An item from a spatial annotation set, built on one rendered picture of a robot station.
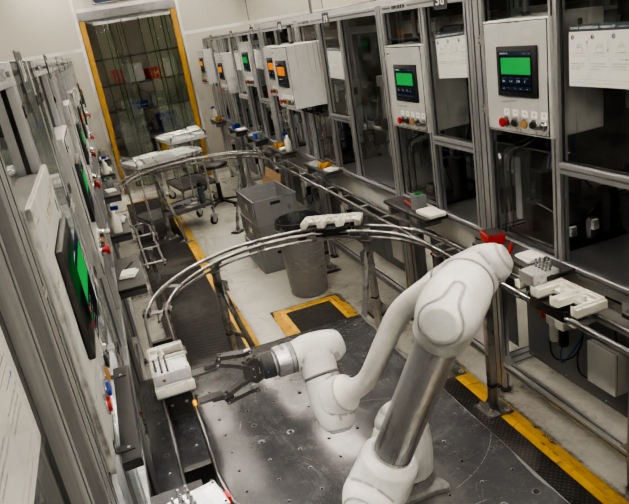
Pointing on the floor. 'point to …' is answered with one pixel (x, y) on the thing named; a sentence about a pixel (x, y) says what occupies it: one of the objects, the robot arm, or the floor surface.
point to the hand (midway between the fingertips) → (204, 385)
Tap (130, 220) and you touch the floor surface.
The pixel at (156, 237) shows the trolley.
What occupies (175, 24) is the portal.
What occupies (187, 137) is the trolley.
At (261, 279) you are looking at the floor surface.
